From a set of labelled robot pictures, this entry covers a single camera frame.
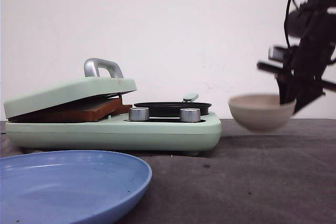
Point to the mint green hinged lid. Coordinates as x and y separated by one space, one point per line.
102 77

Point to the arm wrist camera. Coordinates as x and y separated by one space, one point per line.
277 53

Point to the black round frying pan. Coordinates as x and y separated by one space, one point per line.
172 109

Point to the silver knob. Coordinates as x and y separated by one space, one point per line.
190 115
138 114

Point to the mint green breakfast maker base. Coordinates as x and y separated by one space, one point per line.
117 133

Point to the right silver knob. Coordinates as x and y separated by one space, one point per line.
190 115

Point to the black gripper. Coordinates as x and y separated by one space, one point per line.
300 77

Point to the left silver knob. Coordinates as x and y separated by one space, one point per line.
138 114

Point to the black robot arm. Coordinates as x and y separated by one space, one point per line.
309 6

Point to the blue plate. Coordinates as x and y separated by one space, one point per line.
71 186

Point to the bread slice with brown crust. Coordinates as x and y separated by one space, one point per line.
116 106

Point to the beige ribbed bowl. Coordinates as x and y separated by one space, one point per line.
260 112

